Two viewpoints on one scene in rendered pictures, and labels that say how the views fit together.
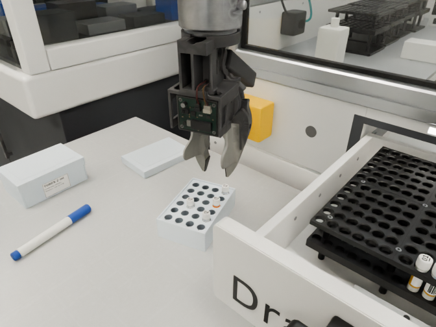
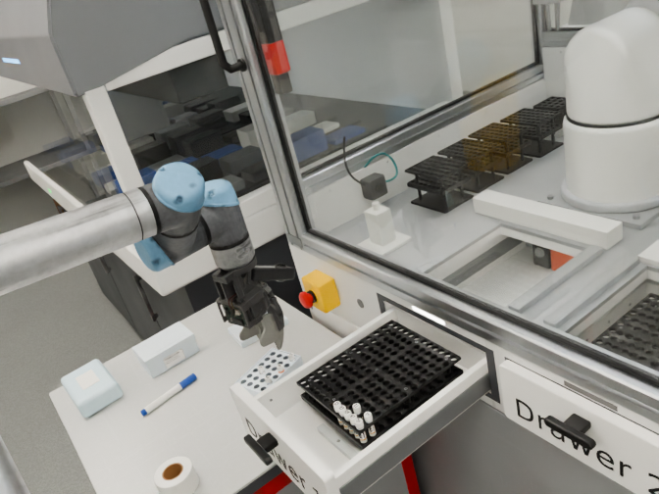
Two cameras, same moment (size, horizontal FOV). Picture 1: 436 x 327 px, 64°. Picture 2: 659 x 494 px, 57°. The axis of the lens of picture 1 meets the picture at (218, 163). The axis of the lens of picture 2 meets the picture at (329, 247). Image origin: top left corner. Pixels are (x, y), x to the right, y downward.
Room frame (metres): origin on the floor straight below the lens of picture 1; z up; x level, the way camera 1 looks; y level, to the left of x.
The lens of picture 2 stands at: (-0.47, -0.49, 1.57)
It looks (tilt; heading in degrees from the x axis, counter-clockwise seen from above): 27 degrees down; 19
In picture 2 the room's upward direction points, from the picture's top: 15 degrees counter-clockwise
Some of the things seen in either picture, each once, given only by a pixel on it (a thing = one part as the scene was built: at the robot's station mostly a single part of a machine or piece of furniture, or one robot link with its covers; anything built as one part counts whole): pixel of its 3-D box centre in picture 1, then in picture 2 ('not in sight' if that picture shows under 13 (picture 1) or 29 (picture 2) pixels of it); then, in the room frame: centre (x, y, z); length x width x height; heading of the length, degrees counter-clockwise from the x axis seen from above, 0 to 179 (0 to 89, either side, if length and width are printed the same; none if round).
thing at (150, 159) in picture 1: (157, 156); (258, 325); (0.65, 0.13, 0.77); 0.13 x 0.09 x 0.02; 134
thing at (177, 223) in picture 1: (198, 211); (270, 375); (0.45, 0.03, 0.78); 0.12 x 0.08 x 0.04; 156
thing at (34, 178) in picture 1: (44, 173); (166, 349); (0.55, 0.33, 0.79); 0.13 x 0.09 x 0.05; 140
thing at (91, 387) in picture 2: not in sight; (91, 386); (0.43, 0.47, 0.78); 0.15 x 0.10 x 0.04; 51
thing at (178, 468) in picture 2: not in sight; (177, 478); (0.18, 0.13, 0.78); 0.07 x 0.07 x 0.04
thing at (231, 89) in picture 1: (209, 80); (243, 289); (0.43, 0.01, 1.01); 0.09 x 0.08 x 0.12; 156
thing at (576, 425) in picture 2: not in sight; (574, 426); (0.18, -0.54, 0.91); 0.07 x 0.04 x 0.01; 48
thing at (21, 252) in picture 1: (54, 230); (169, 394); (0.42, 0.26, 0.77); 0.14 x 0.02 x 0.02; 147
